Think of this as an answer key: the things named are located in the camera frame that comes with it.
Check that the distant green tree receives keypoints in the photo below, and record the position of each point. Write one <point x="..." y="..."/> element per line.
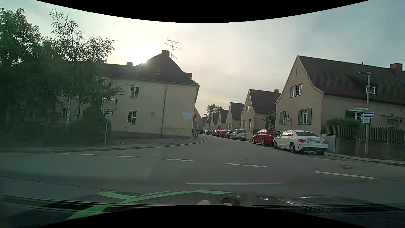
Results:
<point x="213" y="109"/>

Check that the row of gabled houses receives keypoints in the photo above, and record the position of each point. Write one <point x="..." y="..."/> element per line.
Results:
<point x="215" y="122"/>

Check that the person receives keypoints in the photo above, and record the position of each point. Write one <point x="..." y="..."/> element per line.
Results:
<point x="196" y="129"/>

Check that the row of parked cars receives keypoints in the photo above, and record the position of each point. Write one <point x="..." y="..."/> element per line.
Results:
<point x="218" y="133"/>

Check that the beige gabled house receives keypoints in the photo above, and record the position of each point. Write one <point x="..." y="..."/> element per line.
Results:
<point x="234" y="115"/>
<point x="258" y="109"/>

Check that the silver car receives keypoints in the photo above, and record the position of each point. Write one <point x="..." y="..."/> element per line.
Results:
<point x="239" y="134"/>

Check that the large beige corner house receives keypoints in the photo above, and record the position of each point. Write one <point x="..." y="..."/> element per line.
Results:
<point x="152" y="104"/>

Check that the grey asphalt road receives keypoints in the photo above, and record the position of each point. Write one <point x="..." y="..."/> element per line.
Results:
<point x="202" y="171"/>

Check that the red car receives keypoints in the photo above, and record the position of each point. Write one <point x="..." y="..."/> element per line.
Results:
<point x="265" y="136"/>

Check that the flowering bush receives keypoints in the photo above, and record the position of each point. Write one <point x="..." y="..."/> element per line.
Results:
<point x="270" y="119"/>

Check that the grey pavement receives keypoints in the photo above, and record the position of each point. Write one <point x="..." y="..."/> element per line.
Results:
<point x="139" y="142"/>
<point x="364" y="158"/>

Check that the round road sign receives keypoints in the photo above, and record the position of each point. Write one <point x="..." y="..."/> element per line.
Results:
<point x="287" y="122"/>

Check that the car's own bonnet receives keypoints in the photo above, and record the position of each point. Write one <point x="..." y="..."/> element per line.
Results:
<point x="177" y="199"/>

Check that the traffic mirror with arrow sign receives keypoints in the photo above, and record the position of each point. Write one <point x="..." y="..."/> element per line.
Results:
<point x="108" y="107"/>

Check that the white car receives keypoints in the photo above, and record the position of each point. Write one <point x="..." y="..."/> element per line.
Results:
<point x="300" y="141"/>

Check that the beige house with green shutters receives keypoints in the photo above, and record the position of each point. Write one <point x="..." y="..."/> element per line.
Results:
<point x="335" y="98"/>

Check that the dark green hedge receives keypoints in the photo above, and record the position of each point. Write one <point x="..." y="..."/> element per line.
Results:
<point x="63" y="131"/>

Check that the green bush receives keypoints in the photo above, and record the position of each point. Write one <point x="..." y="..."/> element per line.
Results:
<point x="344" y="121"/>

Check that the large dark green trees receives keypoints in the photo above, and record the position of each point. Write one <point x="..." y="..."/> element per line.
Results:
<point x="41" y="72"/>

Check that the wooden picket fence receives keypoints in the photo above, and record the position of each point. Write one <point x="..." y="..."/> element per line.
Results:
<point x="379" y="133"/>

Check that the lamp post with arrow sign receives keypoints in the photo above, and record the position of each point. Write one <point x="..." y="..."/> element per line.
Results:
<point x="367" y="120"/>

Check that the low grey wall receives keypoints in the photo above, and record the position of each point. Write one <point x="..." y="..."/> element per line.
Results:
<point x="376" y="148"/>

